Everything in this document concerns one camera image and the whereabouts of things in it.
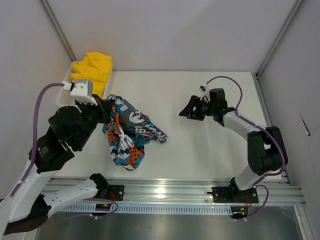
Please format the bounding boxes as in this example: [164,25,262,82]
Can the yellow shorts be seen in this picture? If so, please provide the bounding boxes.
[70,51,113,97]

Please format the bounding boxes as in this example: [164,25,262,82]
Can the slotted grey cable duct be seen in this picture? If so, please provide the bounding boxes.
[62,202,233,216]

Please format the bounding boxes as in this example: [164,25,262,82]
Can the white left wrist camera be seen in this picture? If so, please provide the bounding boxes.
[62,79,98,106]

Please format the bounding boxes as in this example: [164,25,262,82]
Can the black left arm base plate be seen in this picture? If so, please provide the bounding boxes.
[106,185,125,202]

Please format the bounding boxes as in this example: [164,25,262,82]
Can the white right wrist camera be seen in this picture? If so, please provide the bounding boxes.
[199,84,210,100]

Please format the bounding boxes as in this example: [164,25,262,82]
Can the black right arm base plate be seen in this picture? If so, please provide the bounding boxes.
[206,186,259,204]

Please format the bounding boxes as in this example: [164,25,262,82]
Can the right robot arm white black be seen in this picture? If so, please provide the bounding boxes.
[179,88,288,203]

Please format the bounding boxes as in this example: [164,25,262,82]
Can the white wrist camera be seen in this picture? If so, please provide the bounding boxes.
[62,79,98,106]
[199,84,210,100]

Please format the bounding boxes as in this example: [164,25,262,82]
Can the aluminium mounting rail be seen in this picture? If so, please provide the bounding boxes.
[41,177,307,207]

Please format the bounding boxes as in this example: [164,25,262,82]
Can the colourful patterned shorts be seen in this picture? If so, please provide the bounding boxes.
[102,94,168,171]

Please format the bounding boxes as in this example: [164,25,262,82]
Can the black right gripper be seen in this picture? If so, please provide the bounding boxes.
[178,95,216,122]

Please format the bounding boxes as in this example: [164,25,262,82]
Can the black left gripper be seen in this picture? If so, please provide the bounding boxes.
[75,93,115,148]

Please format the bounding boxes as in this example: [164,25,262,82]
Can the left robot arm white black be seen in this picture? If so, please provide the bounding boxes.
[0,98,114,236]

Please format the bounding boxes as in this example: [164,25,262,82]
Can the white plastic basket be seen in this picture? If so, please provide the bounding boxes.
[55,64,113,108]

